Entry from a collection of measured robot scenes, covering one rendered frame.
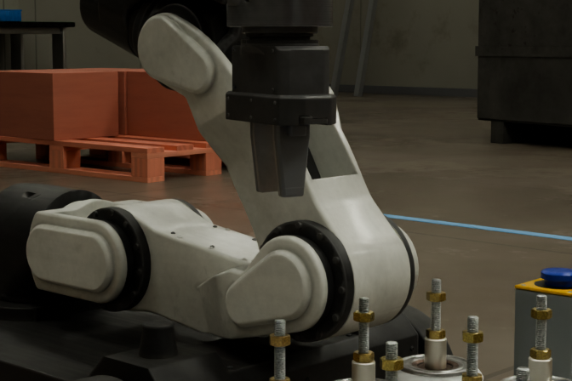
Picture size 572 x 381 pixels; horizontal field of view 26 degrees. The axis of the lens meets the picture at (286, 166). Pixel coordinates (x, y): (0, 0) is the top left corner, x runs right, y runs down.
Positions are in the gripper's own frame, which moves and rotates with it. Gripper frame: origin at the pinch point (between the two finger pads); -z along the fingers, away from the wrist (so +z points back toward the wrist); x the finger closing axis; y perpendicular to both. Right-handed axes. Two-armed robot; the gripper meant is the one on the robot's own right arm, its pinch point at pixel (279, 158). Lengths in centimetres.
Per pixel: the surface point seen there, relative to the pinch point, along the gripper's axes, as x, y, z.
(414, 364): -8.4, 20.8, -22.6
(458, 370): -4.3, 23.0, -22.5
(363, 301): -3.2, 10.9, -14.1
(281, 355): 0.6, -0.2, -16.8
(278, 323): 0.4, -0.3, -14.0
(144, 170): -362, 153, -44
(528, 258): -153, 167, -48
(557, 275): -7.1, 38.7, -15.0
